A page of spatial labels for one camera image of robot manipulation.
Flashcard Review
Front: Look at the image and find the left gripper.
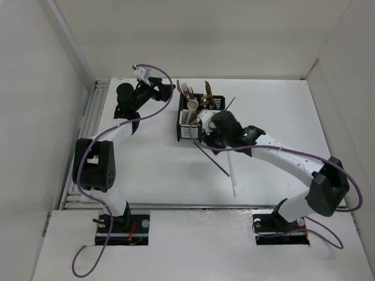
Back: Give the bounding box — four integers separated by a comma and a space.
131, 77, 174, 112

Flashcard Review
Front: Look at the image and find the silver fork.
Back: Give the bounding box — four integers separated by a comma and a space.
180, 83, 190, 98

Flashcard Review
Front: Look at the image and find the black chopstick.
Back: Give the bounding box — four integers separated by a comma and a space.
193, 142, 230, 177
224, 97, 236, 111

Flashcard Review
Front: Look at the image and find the copper knife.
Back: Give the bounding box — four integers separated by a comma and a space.
204, 80, 212, 100

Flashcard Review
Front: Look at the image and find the white chopstick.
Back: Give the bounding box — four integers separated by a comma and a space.
227, 152, 237, 197

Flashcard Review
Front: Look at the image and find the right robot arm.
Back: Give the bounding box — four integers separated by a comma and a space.
197, 110, 349, 231

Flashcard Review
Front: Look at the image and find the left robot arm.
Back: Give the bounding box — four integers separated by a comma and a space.
72, 77, 175, 232

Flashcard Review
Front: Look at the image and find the white utensil rack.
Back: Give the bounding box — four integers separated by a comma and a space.
204, 95, 226, 111

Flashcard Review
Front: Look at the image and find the black utensil rack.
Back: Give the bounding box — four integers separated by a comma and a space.
176, 94, 202, 142

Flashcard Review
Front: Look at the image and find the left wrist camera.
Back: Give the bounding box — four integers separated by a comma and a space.
132, 64, 152, 83

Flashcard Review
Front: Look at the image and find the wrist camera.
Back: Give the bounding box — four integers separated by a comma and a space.
132, 64, 152, 83
197, 109, 218, 135

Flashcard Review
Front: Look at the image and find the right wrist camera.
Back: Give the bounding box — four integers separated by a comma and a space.
197, 109, 218, 135

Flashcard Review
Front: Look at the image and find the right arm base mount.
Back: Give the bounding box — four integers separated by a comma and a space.
252, 214, 310, 245

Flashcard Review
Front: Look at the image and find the aluminium rail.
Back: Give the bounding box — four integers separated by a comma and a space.
128, 203, 349, 212

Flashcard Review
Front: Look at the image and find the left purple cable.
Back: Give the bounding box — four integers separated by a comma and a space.
71, 63, 176, 278

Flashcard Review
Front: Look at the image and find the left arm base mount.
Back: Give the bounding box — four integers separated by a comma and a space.
93, 210, 150, 246

